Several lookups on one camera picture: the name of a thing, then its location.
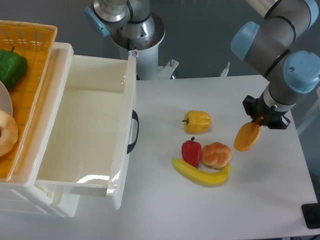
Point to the black device at table edge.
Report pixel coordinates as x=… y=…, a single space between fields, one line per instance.
x=311 y=214

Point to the long orange bread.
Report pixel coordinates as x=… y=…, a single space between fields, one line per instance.
x=248 y=135

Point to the red bell pepper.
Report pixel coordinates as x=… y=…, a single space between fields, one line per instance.
x=191 y=152

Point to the yellow bell pepper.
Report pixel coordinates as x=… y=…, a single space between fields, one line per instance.
x=196 y=121

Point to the white plastic drawer cabinet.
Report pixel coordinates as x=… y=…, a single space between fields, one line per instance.
x=22 y=194

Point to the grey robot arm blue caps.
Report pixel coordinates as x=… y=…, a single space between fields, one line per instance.
x=290 y=75

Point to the open upper white drawer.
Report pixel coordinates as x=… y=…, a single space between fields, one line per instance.
x=87 y=149

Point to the orange woven basket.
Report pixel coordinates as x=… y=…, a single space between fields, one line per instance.
x=34 y=41

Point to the black drawer handle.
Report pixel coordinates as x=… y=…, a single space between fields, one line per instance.
x=134 y=132

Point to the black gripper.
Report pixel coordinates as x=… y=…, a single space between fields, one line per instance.
x=264 y=115

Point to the green bell pepper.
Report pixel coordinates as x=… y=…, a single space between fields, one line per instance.
x=12 y=67

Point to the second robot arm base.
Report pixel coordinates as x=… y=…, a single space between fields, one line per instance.
x=136 y=31

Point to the round knotted bread roll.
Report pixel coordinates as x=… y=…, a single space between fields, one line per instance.
x=216 y=155

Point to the grey plate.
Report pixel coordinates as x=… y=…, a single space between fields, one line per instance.
x=5 y=100

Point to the yellow banana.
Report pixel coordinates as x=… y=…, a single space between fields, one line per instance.
x=199 y=176

